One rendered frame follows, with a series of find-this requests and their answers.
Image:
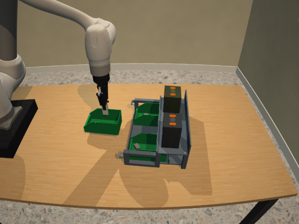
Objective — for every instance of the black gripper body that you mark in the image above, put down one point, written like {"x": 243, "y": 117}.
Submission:
{"x": 100, "y": 81}

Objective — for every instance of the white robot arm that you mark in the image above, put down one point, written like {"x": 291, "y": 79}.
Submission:
{"x": 98, "y": 47}

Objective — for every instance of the black case with orange latches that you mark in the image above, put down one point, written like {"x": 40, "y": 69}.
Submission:
{"x": 171, "y": 131}

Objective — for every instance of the green bin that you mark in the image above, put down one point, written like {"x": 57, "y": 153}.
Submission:
{"x": 104, "y": 124}
{"x": 151, "y": 119}
{"x": 147, "y": 142}

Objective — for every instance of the grey metal shelf rack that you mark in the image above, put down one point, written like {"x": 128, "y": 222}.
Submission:
{"x": 175, "y": 156}

